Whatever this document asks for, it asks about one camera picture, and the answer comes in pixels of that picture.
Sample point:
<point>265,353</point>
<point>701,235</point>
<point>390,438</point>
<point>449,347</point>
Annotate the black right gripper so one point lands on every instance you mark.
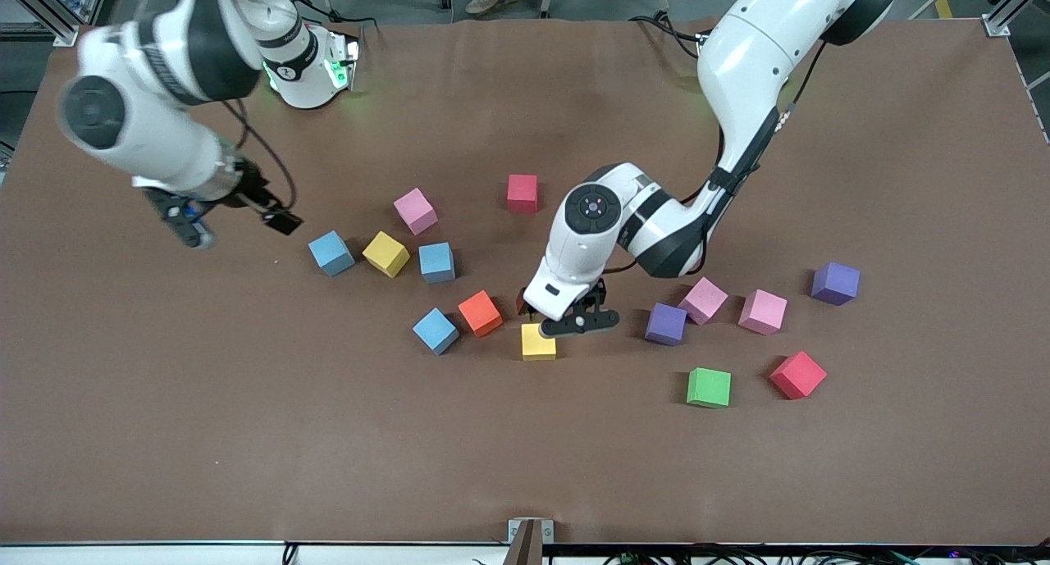
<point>248,187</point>

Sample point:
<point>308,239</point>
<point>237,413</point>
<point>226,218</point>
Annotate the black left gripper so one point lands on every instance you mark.
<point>531,310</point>

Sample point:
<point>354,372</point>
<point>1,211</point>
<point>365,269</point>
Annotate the blue foam cube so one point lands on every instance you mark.
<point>436,262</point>
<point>435,330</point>
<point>331,253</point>

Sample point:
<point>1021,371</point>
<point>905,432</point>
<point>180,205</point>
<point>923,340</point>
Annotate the red foam cube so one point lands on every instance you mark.
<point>522,193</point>
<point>797,375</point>

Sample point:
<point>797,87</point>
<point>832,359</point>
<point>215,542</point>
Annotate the pink foam cube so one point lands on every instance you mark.
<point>762,312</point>
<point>702,303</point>
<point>415,211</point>

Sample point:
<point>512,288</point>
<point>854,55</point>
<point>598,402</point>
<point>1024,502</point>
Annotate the purple foam cube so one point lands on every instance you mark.
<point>665,324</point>
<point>835,283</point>

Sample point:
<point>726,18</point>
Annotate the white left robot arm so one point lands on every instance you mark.
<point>738,56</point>

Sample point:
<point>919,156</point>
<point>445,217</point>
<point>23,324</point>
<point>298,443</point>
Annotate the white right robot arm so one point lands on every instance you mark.
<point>148,130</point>

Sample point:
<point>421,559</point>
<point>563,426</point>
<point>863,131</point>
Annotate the orange foam cube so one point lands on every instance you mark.
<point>480,313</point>

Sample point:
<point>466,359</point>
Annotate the yellow foam cube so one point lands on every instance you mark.
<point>533,348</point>
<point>385,254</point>

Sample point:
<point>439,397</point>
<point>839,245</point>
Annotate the green foam cube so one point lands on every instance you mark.
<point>708,387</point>

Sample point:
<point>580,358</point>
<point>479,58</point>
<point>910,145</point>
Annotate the brown table cover mat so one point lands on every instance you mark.
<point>246,450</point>

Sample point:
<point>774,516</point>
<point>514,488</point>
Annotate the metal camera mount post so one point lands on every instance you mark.
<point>529,540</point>

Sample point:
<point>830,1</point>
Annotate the aluminium frame profile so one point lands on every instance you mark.
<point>1013,7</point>
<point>49,11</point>

